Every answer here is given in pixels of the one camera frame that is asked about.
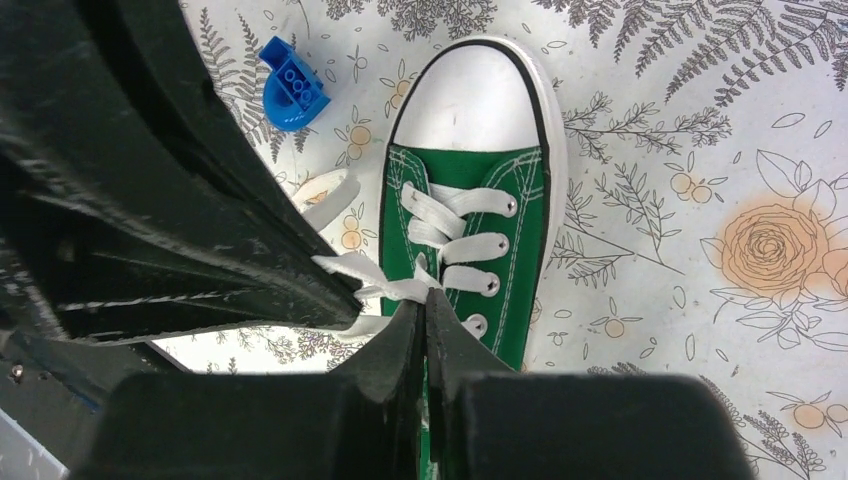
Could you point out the green canvas sneaker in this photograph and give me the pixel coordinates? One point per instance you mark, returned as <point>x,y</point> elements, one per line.
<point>469,195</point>

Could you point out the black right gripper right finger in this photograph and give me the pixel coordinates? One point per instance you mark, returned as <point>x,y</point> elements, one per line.
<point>488,421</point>

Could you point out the floral table mat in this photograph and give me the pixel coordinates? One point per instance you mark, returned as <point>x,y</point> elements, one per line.
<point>705,207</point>

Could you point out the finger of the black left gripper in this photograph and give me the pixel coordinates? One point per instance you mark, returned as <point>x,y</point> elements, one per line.
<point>132,206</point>

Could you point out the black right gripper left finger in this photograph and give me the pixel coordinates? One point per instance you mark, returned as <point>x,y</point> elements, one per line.
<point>358,421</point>

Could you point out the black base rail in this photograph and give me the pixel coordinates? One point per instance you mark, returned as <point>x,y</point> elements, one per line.
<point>54,390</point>

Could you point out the blue plastic cap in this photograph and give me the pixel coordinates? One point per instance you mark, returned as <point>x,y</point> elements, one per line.
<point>293,95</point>

